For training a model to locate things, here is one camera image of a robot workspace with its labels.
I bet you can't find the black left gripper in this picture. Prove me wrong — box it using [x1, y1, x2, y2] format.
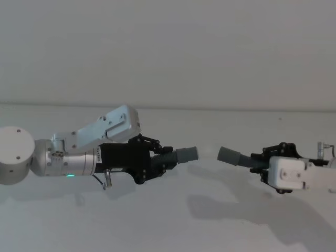
[94, 133, 174, 186]

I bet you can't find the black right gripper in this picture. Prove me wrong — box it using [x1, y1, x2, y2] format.
[249, 142, 323, 195]

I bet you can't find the black ribbed hose grey cuff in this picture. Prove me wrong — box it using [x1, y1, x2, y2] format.
[150, 145, 199, 172]

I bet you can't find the smooth dark hose grey cuff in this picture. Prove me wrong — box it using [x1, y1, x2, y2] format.
[217, 146, 269, 169]

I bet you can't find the white table cloth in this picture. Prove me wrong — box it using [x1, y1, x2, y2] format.
[0, 103, 336, 252]

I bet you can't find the thin dark cable silver plug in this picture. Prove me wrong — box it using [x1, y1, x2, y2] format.
[93, 169, 113, 190]
[317, 141, 336, 160]

